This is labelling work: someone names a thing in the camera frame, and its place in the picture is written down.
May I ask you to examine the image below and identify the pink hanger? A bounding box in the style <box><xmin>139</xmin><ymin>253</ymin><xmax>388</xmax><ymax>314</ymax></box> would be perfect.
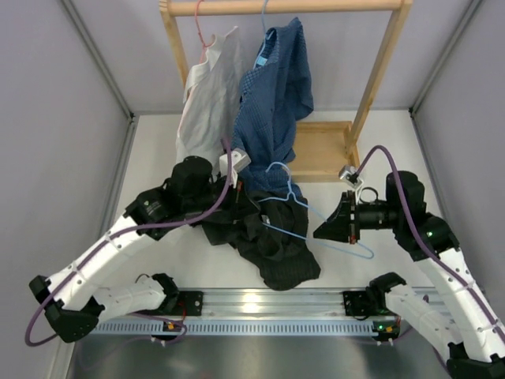
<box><xmin>194</xmin><ymin>0</ymin><xmax>213</xmax><ymax>63</ymax></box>

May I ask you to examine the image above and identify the aluminium frame post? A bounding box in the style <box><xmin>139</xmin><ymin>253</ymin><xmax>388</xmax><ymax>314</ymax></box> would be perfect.
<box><xmin>409</xmin><ymin>0</ymin><xmax>484</xmax><ymax>118</ymax></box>
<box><xmin>57</xmin><ymin>0</ymin><xmax>138</xmax><ymax>233</ymax></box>

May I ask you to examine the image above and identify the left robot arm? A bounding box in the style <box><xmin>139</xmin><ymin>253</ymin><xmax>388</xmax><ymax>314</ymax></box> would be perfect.
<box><xmin>25</xmin><ymin>151</ymin><xmax>238</xmax><ymax>347</ymax></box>

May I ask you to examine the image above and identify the aluminium frame post left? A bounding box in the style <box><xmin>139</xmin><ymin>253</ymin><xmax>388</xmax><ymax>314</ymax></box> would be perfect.
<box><xmin>57</xmin><ymin>0</ymin><xmax>138</xmax><ymax>233</ymax></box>

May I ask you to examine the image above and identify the blue checked shirt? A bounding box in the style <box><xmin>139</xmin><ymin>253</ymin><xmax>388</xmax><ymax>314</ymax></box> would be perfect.
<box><xmin>232</xmin><ymin>17</ymin><xmax>314</xmax><ymax>193</ymax></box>

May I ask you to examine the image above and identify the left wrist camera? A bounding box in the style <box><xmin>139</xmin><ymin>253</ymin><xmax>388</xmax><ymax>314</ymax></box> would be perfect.
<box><xmin>219</xmin><ymin>148</ymin><xmax>251</xmax><ymax>188</ymax></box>

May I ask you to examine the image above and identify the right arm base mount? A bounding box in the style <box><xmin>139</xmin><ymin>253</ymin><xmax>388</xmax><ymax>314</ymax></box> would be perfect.
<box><xmin>342</xmin><ymin>291</ymin><xmax>393</xmax><ymax>319</ymax></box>

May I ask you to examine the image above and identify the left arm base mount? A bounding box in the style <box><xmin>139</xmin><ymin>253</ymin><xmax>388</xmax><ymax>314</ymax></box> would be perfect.
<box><xmin>157</xmin><ymin>291</ymin><xmax>204</xmax><ymax>317</ymax></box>

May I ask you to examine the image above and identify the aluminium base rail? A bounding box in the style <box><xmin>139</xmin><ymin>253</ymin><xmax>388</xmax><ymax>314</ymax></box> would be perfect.
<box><xmin>92</xmin><ymin>283</ymin><xmax>365</xmax><ymax>323</ymax></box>

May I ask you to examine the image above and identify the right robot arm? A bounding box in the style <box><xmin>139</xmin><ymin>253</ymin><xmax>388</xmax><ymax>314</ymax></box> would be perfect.
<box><xmin>313</xmin><ymin>171</ymin><xmax>504</xmax><ymax>378</ymax></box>

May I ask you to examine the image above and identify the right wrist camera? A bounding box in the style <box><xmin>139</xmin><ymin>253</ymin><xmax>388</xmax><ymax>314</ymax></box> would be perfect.
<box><xmin>339</xmin><ymin>164</ymin><xmax>364</xmax><ymax>198</ymax></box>

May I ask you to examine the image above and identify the aluminium frame post right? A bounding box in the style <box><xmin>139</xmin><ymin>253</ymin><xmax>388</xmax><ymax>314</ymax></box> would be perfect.
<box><xmin>409</xmin><ymin>0</ymin><xmax>484</xmax><ymax>118</ymax></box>

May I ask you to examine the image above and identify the blue hanger under blue shirt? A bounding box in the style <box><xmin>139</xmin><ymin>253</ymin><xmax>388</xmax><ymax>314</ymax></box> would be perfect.
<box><xmin>260</xmin><ymin>0</ymin><xmax>269</xmax><ymax>39</ymax></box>

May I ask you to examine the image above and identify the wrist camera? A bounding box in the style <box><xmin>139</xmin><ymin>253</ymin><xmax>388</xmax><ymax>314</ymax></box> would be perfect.
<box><xmin>219</xmin><ymin>148</ymin><xmax>251</xmax><ymax>188</ymax></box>
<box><xmin>339</xmin><ymin>164</ymin><xmax>364</xmax><ymax>198</ymax></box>

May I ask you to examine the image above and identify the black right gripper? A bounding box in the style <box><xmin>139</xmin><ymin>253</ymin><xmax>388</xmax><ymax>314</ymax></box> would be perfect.
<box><xmin>313</xmin><ymin>190</ymin><xmax>402</xmax><ymax>246</ymax></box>

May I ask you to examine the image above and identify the perforated cable duct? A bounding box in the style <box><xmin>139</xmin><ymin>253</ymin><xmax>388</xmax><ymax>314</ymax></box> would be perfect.
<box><xmin>92</xmin><ymin>318</ymin><xmax>400</xmax><ymax>339</ymax></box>

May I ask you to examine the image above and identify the dark pinstriped shirt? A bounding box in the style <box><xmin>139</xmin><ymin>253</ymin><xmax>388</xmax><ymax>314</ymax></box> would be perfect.
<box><xmin>201</xmin><ymin>190</ymin><xmax>321</xmax><ymax>291</ymax></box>

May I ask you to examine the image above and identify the wooden clothes rack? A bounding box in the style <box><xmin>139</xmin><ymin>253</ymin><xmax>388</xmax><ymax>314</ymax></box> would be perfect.
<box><xmin>159</xmin><ymin>1</ymin><xmax>413</xmax><ymax>182</ymax></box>

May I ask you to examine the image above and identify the white shirt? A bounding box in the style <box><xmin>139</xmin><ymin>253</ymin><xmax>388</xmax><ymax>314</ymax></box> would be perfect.
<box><xmin>175</xmin><ymin>26</ymin><xmax>246</xmax><ymax>167</ymax></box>

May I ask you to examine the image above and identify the light blue hanger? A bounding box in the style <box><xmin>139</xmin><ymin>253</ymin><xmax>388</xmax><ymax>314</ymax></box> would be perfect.
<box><xmin>257</xmin><ymin>162</ymin><xmax>375</xmax><ymax>260</ymax></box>

